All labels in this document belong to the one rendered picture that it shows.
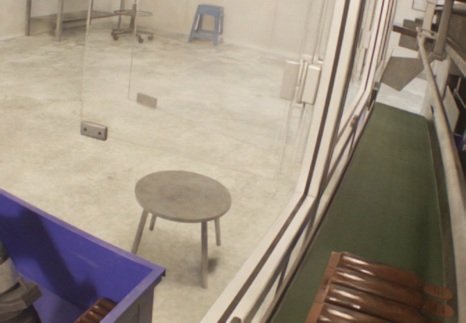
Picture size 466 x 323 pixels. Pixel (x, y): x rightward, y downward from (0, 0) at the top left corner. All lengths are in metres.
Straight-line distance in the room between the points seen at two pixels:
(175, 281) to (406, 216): 0.96
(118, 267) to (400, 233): 0.51
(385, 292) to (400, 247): 0.23
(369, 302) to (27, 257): 0.86
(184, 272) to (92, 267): 0.63
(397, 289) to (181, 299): 1.11
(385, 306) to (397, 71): 1.11
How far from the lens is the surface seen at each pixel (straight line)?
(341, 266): 0.31
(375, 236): 0.52
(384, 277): 0.31
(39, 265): 1.02
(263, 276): 0.55
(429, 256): 0.52
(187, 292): 1.39
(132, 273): 0.82
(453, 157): 0.29
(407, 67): 1.34
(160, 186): 1.41
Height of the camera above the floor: 0.93
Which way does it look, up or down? 24 degrees down
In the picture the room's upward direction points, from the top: 9 degrees clockwise
